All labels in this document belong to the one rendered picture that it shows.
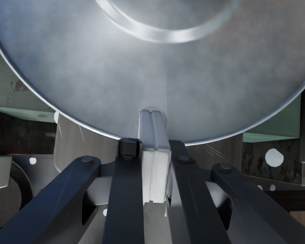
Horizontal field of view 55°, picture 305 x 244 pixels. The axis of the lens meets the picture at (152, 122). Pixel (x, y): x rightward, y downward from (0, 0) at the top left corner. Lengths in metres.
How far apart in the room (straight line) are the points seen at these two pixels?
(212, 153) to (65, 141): 0.11
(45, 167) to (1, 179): 0.54
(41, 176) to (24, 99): 0.68
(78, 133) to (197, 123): 0.09
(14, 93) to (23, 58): 0.15
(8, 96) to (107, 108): 0.19
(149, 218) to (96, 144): 0.82
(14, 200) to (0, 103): 0.71
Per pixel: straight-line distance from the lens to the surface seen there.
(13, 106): 0.38
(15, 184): 1.07
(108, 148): 0.22
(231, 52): 0.24
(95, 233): 1.03
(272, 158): 0.39
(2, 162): 0.50
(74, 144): 0.22
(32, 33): 0.24
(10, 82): 0.39
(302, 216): 0.77
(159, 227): 1.03
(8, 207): 1.08
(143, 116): 0.19
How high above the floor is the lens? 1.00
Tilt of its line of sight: 82 degrees down
